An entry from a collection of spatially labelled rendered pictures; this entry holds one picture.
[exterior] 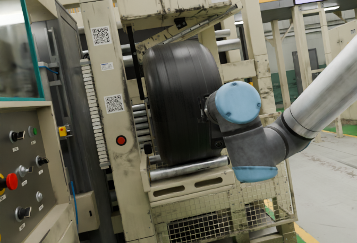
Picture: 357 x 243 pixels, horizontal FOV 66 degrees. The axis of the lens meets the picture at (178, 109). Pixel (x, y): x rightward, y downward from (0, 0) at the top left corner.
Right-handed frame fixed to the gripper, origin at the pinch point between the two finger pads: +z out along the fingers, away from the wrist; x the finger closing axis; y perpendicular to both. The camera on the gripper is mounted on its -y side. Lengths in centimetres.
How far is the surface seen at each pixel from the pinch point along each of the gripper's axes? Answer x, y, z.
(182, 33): -8, 52, 61
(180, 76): 4.7, 17.8, 8.7
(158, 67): 12.1, 23.1, 11.3
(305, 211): -101, -94, 145
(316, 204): -117, -93, 152
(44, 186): 57, -12, 5
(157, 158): 19, -14, 51
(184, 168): 8.6, -18.0, 22.7
